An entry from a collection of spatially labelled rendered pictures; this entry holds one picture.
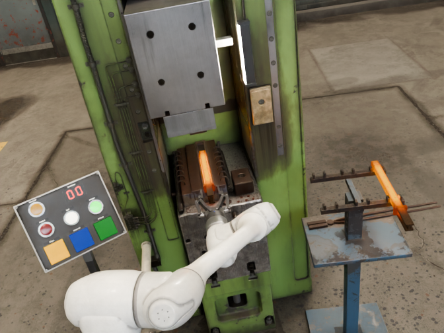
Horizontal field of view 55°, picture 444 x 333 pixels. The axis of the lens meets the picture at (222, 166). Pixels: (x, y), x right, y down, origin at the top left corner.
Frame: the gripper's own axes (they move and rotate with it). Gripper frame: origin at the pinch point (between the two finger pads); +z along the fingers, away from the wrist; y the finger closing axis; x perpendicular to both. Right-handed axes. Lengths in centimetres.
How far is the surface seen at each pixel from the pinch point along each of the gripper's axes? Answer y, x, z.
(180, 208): -14.0, -5.4, 0.7
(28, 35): -250, -56, 636
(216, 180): 3.7, -0.6, 9.3
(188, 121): -3.0, 32.5, 5.2
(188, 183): -8.8, -1.8, 13.4
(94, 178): -44.6, 18.2, 0.3
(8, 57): -300, -88, 642
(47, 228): -64, 9, -15
